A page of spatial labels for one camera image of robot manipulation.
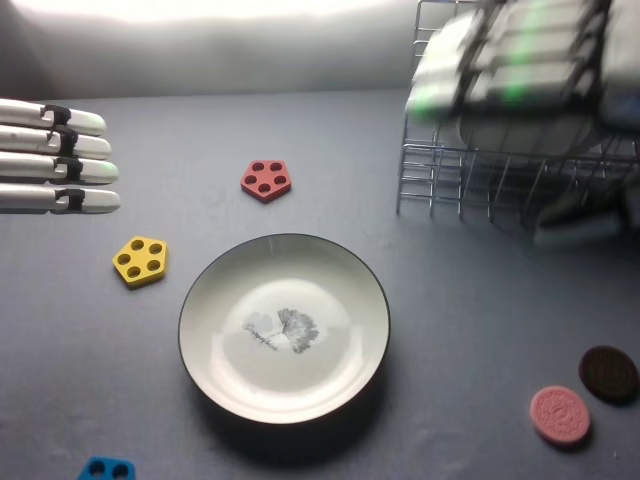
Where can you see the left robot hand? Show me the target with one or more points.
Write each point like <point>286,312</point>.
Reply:
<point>35,160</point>

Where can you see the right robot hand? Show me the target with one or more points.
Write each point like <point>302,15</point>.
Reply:
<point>530,60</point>

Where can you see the white ceramic plate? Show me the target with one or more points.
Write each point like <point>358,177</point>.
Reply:
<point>525,135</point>

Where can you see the black-rimmed plate with leaf print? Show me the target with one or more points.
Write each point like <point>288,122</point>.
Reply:
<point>285,325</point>

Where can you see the yellow pentagon block with holes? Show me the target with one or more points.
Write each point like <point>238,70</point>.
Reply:
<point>141,277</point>

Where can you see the red pentagon block with holes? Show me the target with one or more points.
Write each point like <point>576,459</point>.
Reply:
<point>270,187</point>

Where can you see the grey table cloth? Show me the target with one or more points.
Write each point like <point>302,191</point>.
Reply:
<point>475,310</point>

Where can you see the blue block with holes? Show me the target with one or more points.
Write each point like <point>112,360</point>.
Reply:
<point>107,462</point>

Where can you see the brown sandwich cookie toy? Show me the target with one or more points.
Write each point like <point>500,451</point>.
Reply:
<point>610,375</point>

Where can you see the pink sandwich cookie toy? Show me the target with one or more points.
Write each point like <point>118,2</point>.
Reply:
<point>560,415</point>

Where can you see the black camera on white bracket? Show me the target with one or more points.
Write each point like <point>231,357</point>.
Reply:
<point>580,225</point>

